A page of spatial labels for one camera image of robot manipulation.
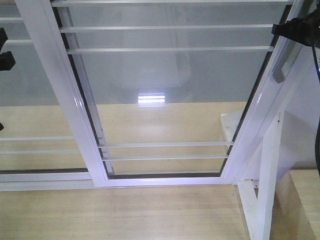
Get fixed transparent side panel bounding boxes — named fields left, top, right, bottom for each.
left=0, top=0, right=113, bottom=192

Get white wooden support brace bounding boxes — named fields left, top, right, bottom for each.
left=223, top=112, right=284, bottom=240

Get white fixed door frame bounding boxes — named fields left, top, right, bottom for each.
left=229, top=0, right=320, bottom=186

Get grey metal door handle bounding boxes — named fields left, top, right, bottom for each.
left=272, top=40, right=303, bottom=84

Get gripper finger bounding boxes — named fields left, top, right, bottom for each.
left=0, top=27, right=8, bottom=51

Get white framed transparent sliding door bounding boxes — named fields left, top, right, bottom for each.
left=16, top=0, right=309, bottom=187

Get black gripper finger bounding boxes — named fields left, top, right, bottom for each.
left=0, top=51, right=16, bottom=71
left=271, top=9, right=320, bottom=48

